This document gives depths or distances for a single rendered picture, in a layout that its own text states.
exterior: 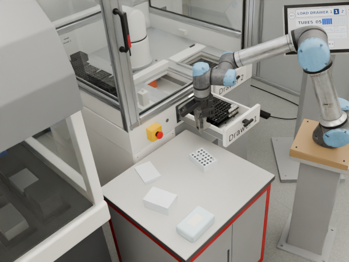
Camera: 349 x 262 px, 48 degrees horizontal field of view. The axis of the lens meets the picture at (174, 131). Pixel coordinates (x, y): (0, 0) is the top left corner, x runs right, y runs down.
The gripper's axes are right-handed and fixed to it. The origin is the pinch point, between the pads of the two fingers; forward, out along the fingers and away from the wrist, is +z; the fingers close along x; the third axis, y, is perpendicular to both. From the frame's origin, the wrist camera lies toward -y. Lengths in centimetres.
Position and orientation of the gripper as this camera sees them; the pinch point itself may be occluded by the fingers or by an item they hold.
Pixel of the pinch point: (198, 129)
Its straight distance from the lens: 192.7
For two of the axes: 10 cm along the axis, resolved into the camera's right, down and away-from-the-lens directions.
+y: 9.5, -2.3, 1.9
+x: -2.9, -5.6, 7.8
